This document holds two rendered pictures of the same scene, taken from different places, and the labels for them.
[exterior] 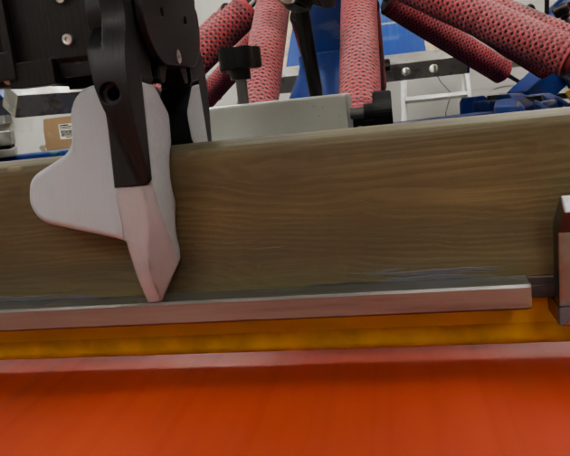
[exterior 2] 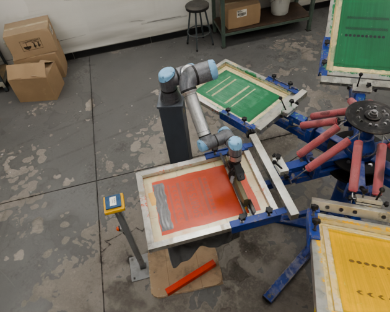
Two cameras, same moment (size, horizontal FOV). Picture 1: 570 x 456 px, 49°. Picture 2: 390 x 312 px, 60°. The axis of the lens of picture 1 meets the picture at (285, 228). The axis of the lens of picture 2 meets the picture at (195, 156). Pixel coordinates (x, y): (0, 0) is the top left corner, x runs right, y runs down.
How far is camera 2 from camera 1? 200 cm
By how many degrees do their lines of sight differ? 69
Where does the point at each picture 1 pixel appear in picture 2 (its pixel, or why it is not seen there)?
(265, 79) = (308, 147)
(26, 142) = not seen: outside the picture
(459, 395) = (236, 203)
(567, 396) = (238, 208)
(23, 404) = (226, 180)
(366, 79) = (314, 163)
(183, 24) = not seen: hidden behind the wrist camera
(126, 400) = (229, 186)
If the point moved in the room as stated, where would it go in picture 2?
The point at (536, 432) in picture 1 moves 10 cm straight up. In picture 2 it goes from (233, 207) to (233, 197)
